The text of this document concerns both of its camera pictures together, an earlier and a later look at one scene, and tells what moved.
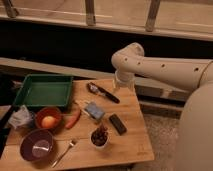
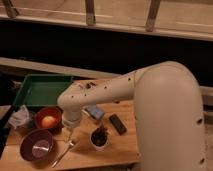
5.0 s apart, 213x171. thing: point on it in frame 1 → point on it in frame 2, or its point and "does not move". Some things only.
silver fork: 70,144 does not move
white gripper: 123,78 → 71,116
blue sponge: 93,109 does not move
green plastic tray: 44,90 does not move
